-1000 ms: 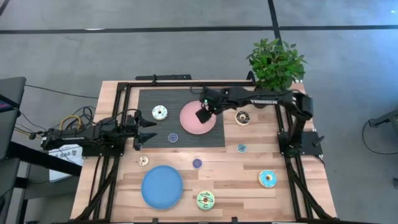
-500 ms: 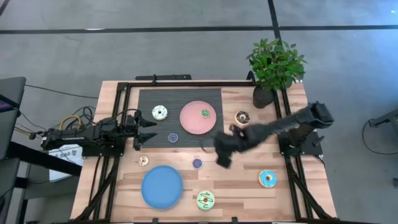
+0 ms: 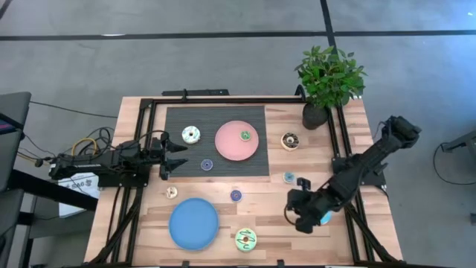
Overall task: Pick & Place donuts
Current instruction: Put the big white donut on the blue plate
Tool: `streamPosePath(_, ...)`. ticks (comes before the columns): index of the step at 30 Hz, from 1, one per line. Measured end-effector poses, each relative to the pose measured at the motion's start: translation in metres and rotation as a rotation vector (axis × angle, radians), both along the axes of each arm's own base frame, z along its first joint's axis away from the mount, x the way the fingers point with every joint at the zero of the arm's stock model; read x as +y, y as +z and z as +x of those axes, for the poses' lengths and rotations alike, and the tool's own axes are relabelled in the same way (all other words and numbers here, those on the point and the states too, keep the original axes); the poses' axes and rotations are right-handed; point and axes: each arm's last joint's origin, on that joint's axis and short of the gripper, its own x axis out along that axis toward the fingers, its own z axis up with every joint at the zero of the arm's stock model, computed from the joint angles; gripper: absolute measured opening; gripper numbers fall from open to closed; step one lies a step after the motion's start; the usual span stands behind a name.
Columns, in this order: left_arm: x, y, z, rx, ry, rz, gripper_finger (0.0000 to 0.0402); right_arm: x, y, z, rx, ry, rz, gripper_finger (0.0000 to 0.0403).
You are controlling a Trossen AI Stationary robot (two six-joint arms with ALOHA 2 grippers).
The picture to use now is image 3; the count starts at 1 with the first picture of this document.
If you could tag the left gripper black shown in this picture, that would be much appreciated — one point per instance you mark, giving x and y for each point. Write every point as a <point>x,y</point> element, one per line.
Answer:
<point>164,156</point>

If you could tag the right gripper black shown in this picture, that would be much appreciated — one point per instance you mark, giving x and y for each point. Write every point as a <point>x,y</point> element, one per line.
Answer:
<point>308,206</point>

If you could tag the large white icing donut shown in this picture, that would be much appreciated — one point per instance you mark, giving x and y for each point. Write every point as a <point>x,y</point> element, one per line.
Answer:
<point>196,138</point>

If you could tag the small lilac donut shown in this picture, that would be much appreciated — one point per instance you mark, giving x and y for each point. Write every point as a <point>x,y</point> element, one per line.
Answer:
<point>203,167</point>

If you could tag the small light blue donut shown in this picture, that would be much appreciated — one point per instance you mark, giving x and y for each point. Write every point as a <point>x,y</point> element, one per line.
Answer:
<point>285,180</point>

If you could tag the small cream donut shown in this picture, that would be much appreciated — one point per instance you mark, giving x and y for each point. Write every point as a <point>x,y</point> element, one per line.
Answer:
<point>169,195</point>

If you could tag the large chocolate icing donut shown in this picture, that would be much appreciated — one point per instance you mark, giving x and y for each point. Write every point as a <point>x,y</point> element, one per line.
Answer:
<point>284,146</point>

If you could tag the large green icing donut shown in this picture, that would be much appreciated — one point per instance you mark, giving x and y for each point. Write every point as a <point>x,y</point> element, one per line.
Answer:
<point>252,245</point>

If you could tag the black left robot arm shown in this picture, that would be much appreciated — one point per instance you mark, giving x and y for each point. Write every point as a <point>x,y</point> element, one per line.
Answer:
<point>93,164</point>

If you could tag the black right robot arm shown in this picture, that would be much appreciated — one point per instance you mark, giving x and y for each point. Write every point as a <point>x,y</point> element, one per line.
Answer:
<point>372,156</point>

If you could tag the large blue icing donut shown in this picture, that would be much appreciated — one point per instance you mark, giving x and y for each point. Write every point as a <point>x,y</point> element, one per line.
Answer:
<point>326,219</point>

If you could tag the pink round plate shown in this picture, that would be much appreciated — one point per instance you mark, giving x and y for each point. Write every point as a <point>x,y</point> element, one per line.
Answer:
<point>232,145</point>

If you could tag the small black clamp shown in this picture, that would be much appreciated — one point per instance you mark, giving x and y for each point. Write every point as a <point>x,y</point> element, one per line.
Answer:
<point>280,263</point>
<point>184,264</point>

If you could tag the dark grey woven mat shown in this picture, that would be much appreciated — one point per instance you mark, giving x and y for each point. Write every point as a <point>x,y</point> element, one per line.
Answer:
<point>223,111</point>

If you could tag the blue round plate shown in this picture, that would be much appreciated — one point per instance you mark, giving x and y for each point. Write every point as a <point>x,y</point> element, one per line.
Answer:
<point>193,223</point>

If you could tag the small dark purple donut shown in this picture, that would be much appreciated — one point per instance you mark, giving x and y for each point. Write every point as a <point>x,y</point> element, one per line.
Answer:
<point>233,198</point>

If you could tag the small green donut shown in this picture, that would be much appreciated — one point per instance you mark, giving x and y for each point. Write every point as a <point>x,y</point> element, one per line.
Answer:
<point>247,137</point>

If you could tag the dark plant pot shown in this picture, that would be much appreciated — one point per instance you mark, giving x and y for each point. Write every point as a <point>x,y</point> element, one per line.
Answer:
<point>314,117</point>

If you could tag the black desk beam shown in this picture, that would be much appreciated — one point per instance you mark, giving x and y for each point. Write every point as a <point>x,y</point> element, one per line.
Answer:
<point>56,190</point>

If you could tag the green leafy plant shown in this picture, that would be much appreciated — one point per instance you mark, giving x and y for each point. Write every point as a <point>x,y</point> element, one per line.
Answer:
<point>331,82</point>

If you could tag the grey desk top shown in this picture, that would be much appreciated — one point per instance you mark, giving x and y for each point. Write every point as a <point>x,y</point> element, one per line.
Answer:
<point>15,149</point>

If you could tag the small dark floor box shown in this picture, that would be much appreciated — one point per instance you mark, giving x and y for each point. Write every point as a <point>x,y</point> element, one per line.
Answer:
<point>473,219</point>

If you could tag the grey stand base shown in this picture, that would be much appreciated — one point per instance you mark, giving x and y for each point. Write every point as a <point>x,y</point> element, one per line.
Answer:
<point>463,141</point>

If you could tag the laptop screen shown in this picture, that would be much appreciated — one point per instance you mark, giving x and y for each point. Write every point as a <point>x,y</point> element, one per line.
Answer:
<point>5,124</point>

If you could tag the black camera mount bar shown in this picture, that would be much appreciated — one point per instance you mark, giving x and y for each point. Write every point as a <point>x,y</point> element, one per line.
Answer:
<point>201,92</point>

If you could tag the black aluminium table frame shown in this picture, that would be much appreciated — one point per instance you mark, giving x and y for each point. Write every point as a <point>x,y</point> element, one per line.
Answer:
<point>223,101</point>

